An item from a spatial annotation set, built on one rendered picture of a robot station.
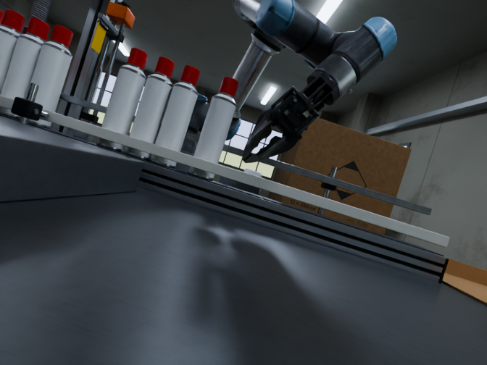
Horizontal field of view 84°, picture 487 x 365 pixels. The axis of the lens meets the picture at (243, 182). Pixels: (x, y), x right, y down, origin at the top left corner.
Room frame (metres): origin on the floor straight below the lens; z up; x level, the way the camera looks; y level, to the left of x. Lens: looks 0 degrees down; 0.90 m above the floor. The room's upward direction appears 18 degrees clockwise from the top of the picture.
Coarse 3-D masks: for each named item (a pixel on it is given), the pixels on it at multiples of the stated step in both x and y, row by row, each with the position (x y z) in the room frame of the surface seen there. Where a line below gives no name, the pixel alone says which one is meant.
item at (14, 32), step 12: (12, 12) 0.54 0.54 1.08; (12, 24) 0.54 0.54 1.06; (24, 24) 0.56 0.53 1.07; (0, 36) 0.53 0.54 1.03; (12, 36) 0.54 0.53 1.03; (0, 48) 0.53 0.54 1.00; (12, 48) 0.54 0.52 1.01; (0, 60) 0.53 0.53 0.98; (0, 72) 0.53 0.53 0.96; (0, 84) 0.54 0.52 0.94
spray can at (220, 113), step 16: (224, 80) 0.53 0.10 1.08; (224, 96) 0.52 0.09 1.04; (208, 112) 0.53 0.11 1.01; (224, 112) 0.52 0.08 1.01; (208, 128) 0.52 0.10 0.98; (224, 128) 0.52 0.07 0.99; (208, 144) 0.51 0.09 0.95; (224, 144) 0.54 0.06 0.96; (208, 160) 0.52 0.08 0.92; (208, 176) 0.52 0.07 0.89
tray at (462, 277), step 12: (456, 264) 0.65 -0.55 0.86; (468, 264) 0.65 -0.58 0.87; (444, 276) 0.58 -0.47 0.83; (456, 276) 0.65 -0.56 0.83; (468, 276) 0.65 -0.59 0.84; (480, 276) 0.65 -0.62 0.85; (456, 288) 0.47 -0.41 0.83; (468, 288) 0.50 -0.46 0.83; (480, 288) 0.56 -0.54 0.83; (480, 300) 0.42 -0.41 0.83
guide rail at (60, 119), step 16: (0, 96) 0.51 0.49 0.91; (48, 112) 0.51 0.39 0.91; (80, 128) 0.51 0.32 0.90; (96, 128) 0.50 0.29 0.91; (128, 144) 0.50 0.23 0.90; (144, 144) 0.50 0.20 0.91; (176, 160) 0.50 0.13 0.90; (192, 160) 0.50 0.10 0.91; (224, 176) 0.50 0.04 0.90; (240, 176) 0.50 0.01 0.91; (256, 176) 0.50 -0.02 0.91; (272, 192) 0.50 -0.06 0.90; (288, 192) 0.50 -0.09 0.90; (304, 192) 0.50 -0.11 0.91; (336, 208) 0.49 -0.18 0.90; (352, 208) 0.49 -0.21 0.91; (384, 224) 0.49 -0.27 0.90; (400, 224) 0.49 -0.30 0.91; (432, 240) 0.49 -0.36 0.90; (448, 240) 0.49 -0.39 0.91
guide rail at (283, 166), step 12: (60, 96) 0.58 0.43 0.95; (72, 96) 0.58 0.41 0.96; (96, 108) 0.58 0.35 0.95; (288, 168) 0.57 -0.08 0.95; (300, 168) 0.57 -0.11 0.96; (324, 180) 0.56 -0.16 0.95; (336, 180) 0.56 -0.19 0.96; (360, 192) 0.56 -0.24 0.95; (372, 192) 0.56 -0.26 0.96; (396, 204) 0.56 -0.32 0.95; (408, 204) 0.56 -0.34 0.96
